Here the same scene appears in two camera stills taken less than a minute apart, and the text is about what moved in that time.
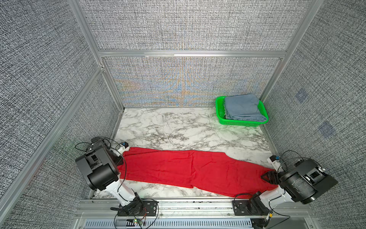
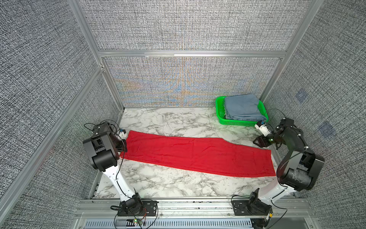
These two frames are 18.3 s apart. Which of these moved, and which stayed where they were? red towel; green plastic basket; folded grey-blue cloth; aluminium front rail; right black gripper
Moved: right black gripper; red towel
Stayed: folded grey-blue cloth; aluminium front rail; green plastic basket
